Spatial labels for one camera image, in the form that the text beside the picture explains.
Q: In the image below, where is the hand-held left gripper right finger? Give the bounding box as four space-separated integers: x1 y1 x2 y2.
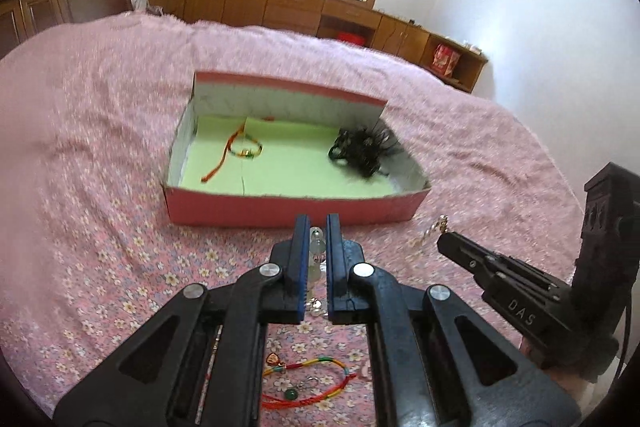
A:
326 213 583 427

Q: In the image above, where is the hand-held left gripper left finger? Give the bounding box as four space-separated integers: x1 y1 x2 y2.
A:
52 213 312 427

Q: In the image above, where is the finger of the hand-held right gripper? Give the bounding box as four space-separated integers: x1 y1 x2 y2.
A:
436 231 501 288

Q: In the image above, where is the clear crystal bead bracelet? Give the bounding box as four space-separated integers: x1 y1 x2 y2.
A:
307 227 331 319

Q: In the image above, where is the red yellow braided bracelet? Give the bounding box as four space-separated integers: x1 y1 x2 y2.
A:
261 349 359 411

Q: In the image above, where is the pink cardboard box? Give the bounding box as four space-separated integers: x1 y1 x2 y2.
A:
161 71 432 229

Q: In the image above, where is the person's right hand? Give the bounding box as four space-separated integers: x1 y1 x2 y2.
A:
519 339 586 408

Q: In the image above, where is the black feather hair accessory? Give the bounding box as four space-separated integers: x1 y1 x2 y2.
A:
327 121 401 180

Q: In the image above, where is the red gift box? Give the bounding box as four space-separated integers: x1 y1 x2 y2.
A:
431 44 462 76

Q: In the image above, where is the pink floral bedspread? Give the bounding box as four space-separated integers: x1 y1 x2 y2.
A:
0 12 586 427

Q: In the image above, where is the long wooden cabinet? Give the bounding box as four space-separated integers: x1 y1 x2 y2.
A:
147 0 489 94

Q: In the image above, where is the colorful bracelet with red cord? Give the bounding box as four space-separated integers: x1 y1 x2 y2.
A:
201 122 264 184

